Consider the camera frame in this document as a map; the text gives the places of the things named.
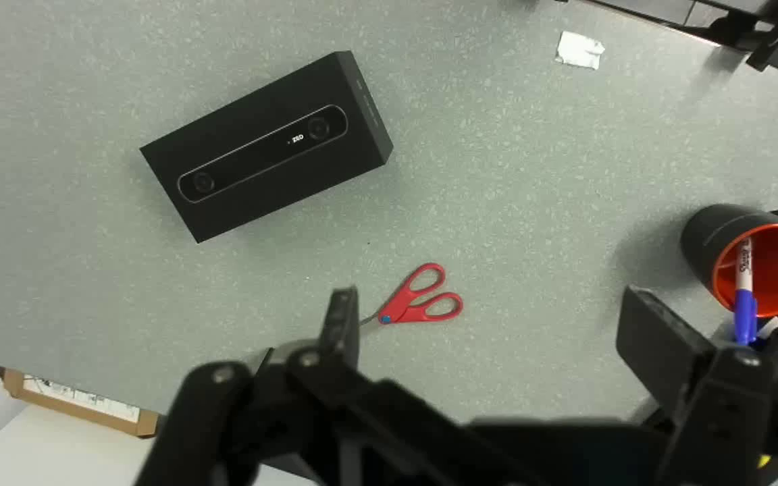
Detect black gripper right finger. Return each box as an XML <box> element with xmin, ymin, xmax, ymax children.
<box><xmin>615</xmin><ymin>285</ymin><xmax>715</xmax><ymax>415</ymax></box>

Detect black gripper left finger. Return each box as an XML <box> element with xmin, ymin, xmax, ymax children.
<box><xmin>318</xmin><ymin>285</ymin><xmax>358</xmax><ymax>366</ymax></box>

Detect blue pen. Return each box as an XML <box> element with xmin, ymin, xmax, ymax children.
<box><xmin>734</xmin><ymin>238</ymin><xmax>757</xmax><ymax>345</ymax></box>

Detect black and orange mug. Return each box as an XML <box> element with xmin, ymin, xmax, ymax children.
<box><xmin>681</xmin><ymin>202</ymin><xmax>778</xmax><ymax>318</ymax></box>

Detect brown cardboard box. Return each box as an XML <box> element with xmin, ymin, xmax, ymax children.
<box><xmin>0</xmin><ymin>366</ymin><xmax>161</xmax><ymax>438</ymax></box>

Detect white paper scrap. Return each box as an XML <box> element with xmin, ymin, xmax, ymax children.
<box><xmin>555</xmin><ymin>31</ymin><xmax>604</xmax><ymax>71</ymax></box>

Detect red handled scissors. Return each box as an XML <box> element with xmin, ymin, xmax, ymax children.
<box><xmin>363</xmin><ymin>262</ymin><xmax>463</xmax><ymax>326</ymax></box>

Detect large black camera box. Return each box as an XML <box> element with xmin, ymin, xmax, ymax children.
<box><xmin>139</xmin><ymin>50</ymin><xmax>393</xmax><ymax>243</ymax></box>

